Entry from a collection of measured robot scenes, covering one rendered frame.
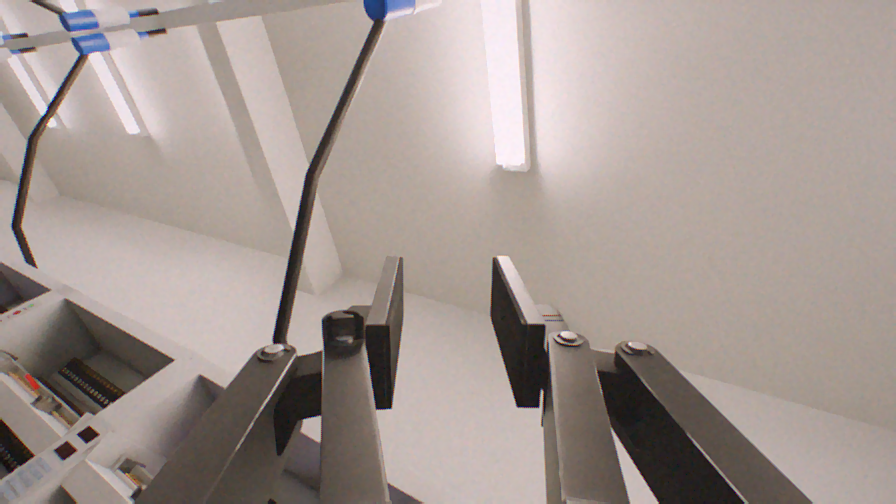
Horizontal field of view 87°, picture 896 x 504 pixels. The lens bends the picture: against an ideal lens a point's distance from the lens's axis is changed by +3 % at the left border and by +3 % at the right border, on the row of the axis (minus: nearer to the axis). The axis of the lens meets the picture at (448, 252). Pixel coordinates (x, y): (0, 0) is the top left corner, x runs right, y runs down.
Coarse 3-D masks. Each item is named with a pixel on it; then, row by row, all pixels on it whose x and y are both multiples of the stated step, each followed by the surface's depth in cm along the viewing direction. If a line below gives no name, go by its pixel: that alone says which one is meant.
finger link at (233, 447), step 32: (256, 352) 13; (288, 352) 13; (256, 384) 11; (224, 416) 10; (256, 416) 10; (192, 448) 9; (224, 448) 9; (256, 448) 10; (288, 448) 12; (160, 480) 8; (192, 480) 8; (224, 480) 9; (256, 480) 10
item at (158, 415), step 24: (192, 360) 100; (144, 384) 96; (168, 384) 95; (192, 384) 96; (120, 408) 91; (144, 408) 90; (168, 408) 92; (192, 408) 97; (72, 432) 88; (120, 432) 86; (144, 432) 89; (168, 432) 93; (168, 456) 94; (0, 480) 81; (48, 480) 79
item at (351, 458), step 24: (336, 312) 14; (336, 336) 13; (360, 336) 14; (336, 360) 12; (360, 360) 12; (336, 384) 11; (360, 384) 11; (336, 408) 11; (360, 408) 10; (336, 432) 10; (360, 432) 10; (336, 456) 9; (360, 456) 9; (336, 480) 8; (360, 480) 8; (384, 480) 9
